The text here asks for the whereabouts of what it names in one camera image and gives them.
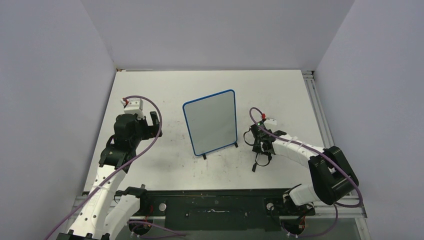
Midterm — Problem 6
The blue framed whiteboard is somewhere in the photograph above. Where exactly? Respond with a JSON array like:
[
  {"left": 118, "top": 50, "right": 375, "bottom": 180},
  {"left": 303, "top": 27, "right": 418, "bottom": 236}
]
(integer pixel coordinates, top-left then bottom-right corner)
[{"left": 182, "top": 89, "right": 239, "bottom": 160}]

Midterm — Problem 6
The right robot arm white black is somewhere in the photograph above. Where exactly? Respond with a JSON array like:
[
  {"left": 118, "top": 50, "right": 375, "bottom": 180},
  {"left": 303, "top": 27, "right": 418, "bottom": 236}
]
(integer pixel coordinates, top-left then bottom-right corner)
[{"left": 248, "top": 124, "right": 363, "bottom": 216}]

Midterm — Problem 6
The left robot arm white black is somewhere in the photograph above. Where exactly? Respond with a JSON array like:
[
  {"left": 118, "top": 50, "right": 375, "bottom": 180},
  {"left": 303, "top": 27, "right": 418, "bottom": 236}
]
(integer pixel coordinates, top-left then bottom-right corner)
[{"left": 57, "top": 111, "right": 162, "bottom": 240}]

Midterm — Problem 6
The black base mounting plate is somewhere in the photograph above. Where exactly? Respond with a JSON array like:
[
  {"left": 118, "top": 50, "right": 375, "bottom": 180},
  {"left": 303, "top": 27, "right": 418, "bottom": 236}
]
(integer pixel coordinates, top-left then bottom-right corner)
[{"left": 133, "top": 188, "right": 316, "bottom": 232}]

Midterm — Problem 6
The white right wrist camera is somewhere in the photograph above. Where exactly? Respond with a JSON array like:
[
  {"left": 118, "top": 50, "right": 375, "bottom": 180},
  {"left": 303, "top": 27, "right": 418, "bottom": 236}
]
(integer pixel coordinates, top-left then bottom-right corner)
[{"left": 261, "top": 113, "right": 277, "bottom": 126}]

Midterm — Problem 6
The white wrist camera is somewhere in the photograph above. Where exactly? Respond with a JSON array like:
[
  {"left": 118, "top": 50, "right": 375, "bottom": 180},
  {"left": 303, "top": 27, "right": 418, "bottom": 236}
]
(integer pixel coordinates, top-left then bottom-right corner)
[
  {"left": 261, "top": 113, "right": 277, "bottom": 126},
  {"left": 120, "top": 97, "right": 145, "bottom": 120}
]

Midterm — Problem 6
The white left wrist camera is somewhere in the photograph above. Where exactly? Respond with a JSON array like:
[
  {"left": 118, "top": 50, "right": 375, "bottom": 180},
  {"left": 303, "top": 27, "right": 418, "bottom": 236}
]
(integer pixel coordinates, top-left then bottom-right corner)
[{"left": 120, "top": 97, "right": 145, "bottom": 120}]

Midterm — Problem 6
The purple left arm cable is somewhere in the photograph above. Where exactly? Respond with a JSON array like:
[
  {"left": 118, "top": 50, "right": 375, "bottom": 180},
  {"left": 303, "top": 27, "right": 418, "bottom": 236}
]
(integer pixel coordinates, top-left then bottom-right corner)
[{"left": 43, "top": 95, "right": 163, "bottom": 240}]

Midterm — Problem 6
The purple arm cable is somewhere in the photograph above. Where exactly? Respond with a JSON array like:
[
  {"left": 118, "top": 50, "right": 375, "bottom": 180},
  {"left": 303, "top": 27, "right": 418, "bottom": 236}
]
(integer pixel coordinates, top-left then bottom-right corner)
[
  {"left": 249, "top": 106, "right": 364, "bottom": 209},
  {"left": 43, "top": 95, "right": 163, "bottom": 240}
]

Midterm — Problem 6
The aluminium rail right side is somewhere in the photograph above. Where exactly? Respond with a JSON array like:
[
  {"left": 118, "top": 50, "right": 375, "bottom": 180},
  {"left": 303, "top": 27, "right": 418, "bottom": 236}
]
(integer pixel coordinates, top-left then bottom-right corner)
[{"left": 301, "top": 70, "right": 334, "bottom": 148}]

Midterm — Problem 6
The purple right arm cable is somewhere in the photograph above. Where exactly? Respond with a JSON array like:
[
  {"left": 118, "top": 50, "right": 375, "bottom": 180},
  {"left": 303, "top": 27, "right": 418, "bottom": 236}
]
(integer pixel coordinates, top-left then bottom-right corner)
[{"left": 249, "top": 106, "right": 364, "bottom": 209}]

